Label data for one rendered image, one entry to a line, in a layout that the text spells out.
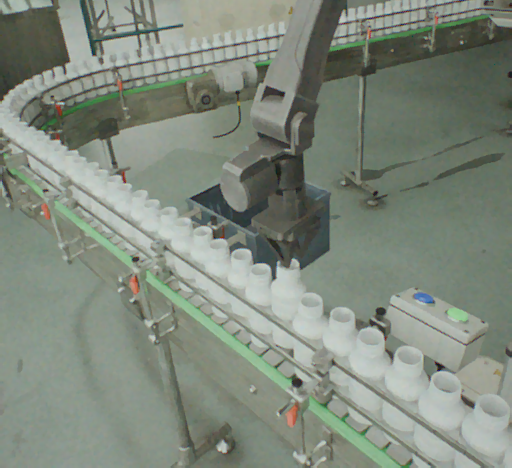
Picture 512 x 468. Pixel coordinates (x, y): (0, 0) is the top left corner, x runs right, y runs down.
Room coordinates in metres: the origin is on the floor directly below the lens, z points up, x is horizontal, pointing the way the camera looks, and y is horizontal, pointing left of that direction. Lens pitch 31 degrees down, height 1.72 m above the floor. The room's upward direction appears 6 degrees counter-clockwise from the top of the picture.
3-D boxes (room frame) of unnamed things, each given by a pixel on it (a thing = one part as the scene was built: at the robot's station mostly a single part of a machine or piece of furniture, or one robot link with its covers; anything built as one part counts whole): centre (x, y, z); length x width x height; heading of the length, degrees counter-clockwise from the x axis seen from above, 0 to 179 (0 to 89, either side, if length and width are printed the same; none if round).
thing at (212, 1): (5.35, -0.15, 0.59); 1.10 x 0.62 x 1.18; 111
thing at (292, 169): (0.66, -0.06, 1.38); 0.07 x 0.06 x 0.07; 128
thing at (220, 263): (0.79, 0.06, 1.08); 0.06 x 0.06 x 0.17
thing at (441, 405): (0.43, -0.23, 1.08); 0.06 x 0.06 x 0.17
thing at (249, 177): (0.64, -0.03, 1.41); 0.12 x 0.09 x 0.12; 128
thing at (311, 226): (0.67, -0.07, 1.25); 0.07 x 0.07 x 0.09; 40
